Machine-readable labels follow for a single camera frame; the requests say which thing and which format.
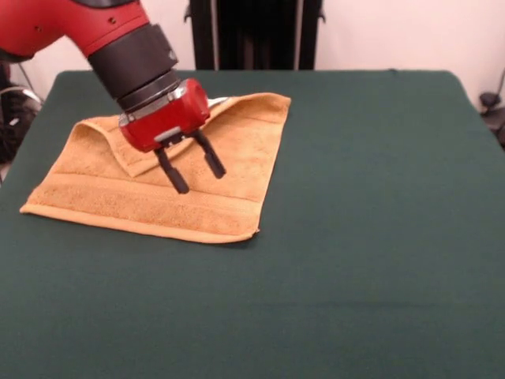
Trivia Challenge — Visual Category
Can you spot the dark green table cloth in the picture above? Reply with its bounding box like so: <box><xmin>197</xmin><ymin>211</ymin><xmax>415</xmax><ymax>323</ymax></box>
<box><xmin>0</xmin><ymin>69</ymin><xmax>505</xmax><ymax>379</ymax></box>

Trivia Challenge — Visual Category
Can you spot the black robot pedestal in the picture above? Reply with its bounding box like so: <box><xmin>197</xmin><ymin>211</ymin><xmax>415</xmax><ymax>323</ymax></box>
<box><xmin>183</xmin><ymin>0</ymin><xmax>328</xmax><ymax>72</ymax></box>

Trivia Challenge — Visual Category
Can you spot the dark grey stand base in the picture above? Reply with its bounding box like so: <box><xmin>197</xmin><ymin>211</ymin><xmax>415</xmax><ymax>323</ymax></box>
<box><xmin>0</xmin><ymin>61</ymin><xmax>43</xmax><ymax>163</ymax></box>
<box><xmin>479</xmin><ymin>91</ymin><xmax>505</xmax><ymax>149</ymax></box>

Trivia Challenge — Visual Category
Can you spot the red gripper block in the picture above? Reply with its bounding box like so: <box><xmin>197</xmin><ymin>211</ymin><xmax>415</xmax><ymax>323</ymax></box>
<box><xmin>118</xmin><ymin>77</ymin><xmax>227</xmax><ymax>194</ymax></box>

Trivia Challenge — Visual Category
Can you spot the tan terry towel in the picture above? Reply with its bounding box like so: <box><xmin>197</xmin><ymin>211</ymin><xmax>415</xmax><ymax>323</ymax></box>
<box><xmin>19</xmin><ymin>92</ymin><xmax>292</xmax><ymax>244</ymax></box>

